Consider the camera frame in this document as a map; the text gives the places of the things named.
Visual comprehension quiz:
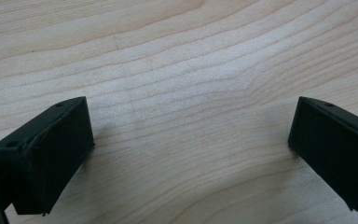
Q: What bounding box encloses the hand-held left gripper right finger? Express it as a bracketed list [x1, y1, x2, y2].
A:
[287, 95, 358, 213]

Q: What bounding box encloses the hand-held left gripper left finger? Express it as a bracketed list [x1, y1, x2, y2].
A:
[0, 95, 96, 217]

